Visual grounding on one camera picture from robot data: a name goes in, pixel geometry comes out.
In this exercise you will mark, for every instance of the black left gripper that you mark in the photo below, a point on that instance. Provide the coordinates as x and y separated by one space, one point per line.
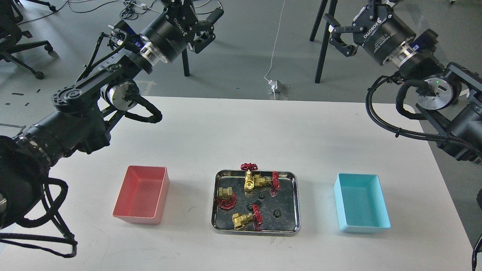
166 36

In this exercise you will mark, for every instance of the blue plastic box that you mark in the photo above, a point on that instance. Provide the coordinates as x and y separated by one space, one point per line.
360 203

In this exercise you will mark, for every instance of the brass valve red handle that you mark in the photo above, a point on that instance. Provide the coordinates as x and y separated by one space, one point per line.
240 221
226 198

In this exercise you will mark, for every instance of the white floor power socket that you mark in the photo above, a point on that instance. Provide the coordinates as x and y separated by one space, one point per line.
278 90

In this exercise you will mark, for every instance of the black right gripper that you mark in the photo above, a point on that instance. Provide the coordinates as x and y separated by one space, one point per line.
383 32

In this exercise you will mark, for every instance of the pink plastic box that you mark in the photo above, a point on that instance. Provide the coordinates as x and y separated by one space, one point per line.
143 194

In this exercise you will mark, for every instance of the brass double valve red handles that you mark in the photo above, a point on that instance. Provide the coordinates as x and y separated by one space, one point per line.
257 181

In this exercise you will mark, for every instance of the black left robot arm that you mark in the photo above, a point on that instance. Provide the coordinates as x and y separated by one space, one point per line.
85 113

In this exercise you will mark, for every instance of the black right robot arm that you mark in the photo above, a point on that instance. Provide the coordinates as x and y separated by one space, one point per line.
449 97

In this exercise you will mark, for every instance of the shiny metal tray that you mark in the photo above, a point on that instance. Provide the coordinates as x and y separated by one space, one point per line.
286 201

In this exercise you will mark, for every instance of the brass valve red handle front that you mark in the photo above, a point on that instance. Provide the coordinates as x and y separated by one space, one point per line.
240 221

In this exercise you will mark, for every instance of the black stand legs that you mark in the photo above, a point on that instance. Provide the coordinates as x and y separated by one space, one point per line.
185 63
326 34

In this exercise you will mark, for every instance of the black stand legs left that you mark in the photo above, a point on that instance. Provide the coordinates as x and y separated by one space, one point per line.
185 63

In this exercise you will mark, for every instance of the black stand legs right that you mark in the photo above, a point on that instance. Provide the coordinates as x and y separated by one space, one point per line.
326 34

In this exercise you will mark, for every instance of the black office chair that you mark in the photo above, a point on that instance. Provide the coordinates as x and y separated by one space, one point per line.
11 34

